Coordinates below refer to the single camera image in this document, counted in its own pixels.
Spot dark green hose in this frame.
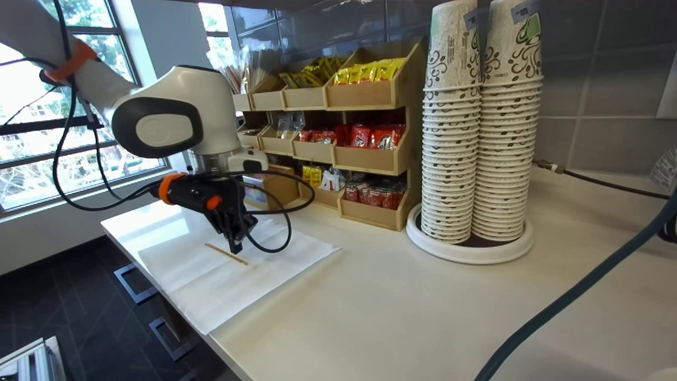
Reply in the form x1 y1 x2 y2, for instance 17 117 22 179
473 204 677 381

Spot paper cup stack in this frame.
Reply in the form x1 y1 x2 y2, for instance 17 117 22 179
421 0 480 244
472 0 543 244

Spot thin brown honey stick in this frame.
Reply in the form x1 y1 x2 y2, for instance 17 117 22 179
203 244 249 267

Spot black metal floor frame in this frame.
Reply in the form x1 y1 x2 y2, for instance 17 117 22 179
113 263 198 361

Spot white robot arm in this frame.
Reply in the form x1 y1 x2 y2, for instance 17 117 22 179
0 0 268 253

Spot white paper towel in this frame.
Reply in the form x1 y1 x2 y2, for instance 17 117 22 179
137 208 340 337

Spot right paper cup stack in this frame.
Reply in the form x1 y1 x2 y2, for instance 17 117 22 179
472 0 543 244

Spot white round cup tray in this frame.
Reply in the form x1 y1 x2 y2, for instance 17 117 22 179
406 205 533 267

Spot small cardboard box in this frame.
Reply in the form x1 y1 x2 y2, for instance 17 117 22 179
242 168 298 210

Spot red snack packets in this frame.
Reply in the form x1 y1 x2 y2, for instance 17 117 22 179
298 122 403 150

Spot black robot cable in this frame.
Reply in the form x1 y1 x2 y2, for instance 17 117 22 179
39 0 314 253

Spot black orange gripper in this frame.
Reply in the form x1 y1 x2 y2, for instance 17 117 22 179
156 173 255 253

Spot left paper cup stack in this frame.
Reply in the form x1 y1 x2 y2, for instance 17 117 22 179
421 0 480 244

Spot wooden snack organizer rack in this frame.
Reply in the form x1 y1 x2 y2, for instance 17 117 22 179
235 43 422 230

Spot yellow snack packets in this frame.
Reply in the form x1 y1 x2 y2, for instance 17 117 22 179
279 58 403 89

